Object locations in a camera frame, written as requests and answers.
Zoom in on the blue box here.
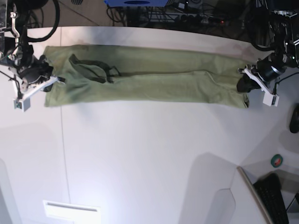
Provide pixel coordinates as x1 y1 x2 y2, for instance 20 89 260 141
104 0 175 7

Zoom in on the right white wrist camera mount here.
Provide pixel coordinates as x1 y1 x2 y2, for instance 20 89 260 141
13 75 66 112

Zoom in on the black power strip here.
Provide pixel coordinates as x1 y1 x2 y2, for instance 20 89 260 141
179 14 226 26

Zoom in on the green tape roll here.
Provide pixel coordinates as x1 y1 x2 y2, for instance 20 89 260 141
271 154 283 168

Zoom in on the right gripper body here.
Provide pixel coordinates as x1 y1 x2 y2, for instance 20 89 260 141
14 56 53 89

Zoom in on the green t-shirt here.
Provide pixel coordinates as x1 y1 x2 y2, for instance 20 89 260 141
44 45 249 109

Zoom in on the black keyboard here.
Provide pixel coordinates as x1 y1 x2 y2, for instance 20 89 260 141
253 173 289 224

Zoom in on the black computer mouse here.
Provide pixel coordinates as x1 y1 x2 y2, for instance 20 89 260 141
289 107 299 133

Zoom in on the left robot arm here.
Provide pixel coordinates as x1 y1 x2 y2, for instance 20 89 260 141
236 0 299 93

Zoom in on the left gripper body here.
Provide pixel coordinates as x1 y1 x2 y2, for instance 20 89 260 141
246 53 286 84

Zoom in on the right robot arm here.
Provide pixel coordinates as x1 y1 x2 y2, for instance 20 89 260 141
0 0 60 88

